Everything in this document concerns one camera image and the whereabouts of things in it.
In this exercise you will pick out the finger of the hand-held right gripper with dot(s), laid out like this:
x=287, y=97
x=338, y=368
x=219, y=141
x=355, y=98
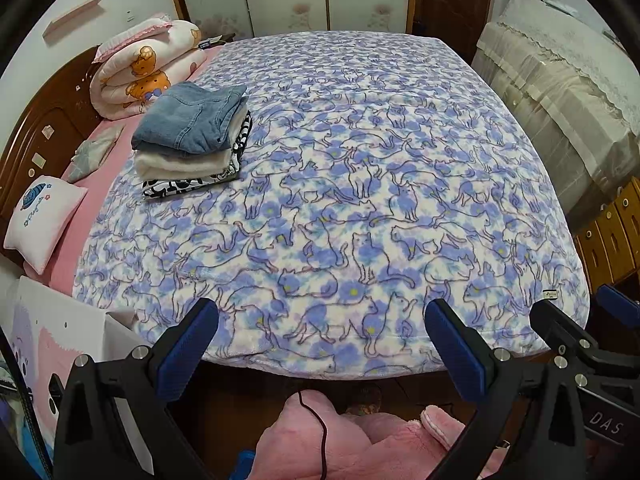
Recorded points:
x=557, y=322
x=619, y=302

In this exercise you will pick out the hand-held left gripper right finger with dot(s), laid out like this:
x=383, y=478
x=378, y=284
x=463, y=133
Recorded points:
x=455, y=355

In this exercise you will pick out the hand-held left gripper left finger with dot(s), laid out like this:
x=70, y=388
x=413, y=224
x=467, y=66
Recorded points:
x=187, y=350

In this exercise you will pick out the blue denim jacket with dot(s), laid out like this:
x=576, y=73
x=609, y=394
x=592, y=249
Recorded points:
x=185, y=115

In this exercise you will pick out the wooden drawer cabinet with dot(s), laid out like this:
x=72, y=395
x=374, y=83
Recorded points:
x=615, y=235

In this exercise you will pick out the pink fleece clothing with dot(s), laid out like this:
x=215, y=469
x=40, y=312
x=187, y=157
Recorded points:
x=380, y=445

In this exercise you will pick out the small blue object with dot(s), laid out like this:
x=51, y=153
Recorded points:
x=245, y=464

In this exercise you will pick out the white pink cardboard box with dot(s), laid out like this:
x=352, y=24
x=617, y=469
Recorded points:
x=45, y=340

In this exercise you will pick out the folded black white patterned garment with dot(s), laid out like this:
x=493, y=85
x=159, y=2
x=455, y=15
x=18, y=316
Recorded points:
x=175, y=187

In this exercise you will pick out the pink bed sheet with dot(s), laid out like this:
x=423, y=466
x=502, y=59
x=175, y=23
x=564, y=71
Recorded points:
x=95, y=195

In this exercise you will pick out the small white embroidered pillow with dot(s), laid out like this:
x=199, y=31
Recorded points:
x=42, y=220

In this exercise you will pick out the furniture under beige lace cover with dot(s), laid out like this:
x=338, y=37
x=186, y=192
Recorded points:
x=560, y=95

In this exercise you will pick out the grey star print pillow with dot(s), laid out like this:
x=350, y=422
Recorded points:
x=95, y=150

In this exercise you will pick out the purple cat print blanket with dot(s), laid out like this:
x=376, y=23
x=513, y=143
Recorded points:
x=375, y=135

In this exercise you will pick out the dark wooden headboard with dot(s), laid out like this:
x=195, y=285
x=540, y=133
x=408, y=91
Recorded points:
x=40, y=120

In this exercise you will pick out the pink bear print quilt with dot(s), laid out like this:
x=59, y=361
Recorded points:
x=145, y=65

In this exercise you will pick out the brown wooden door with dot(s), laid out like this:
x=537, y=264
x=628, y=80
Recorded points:
x=450, y=0

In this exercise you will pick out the pink wall shelf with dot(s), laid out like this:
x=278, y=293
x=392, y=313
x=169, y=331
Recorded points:
x=75, y=16

